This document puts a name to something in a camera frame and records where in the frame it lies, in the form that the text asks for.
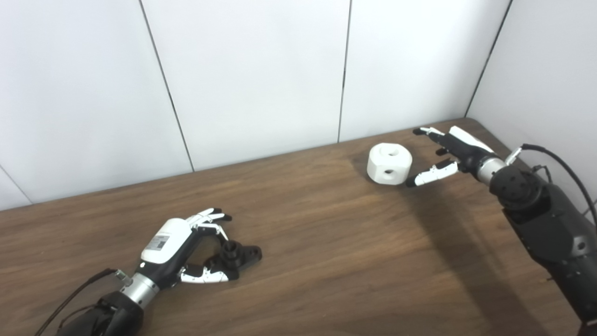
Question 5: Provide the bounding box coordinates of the round white plastic piece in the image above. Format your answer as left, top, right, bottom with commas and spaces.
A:
367, 143, 413, 186

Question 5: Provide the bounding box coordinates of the black plastic holder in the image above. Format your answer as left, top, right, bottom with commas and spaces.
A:
205, 240, 263, 280

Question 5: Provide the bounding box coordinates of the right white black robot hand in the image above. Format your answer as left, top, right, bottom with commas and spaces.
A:
405, 126, 509, 187

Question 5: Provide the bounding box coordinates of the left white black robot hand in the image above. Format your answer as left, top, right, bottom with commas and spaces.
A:
120, 208, 232, 308

